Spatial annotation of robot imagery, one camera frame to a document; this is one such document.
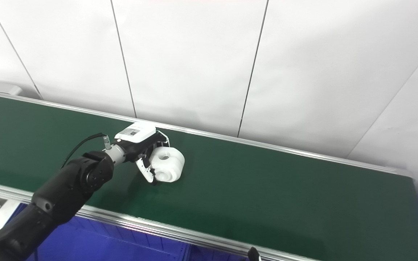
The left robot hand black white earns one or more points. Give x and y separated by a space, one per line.
136 139

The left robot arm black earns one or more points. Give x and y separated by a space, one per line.
64 192

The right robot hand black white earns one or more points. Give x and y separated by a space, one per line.
253 255

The green conveyor belt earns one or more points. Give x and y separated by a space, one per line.
129 221
267 188

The white round plastic part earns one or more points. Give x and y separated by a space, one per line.
167 165

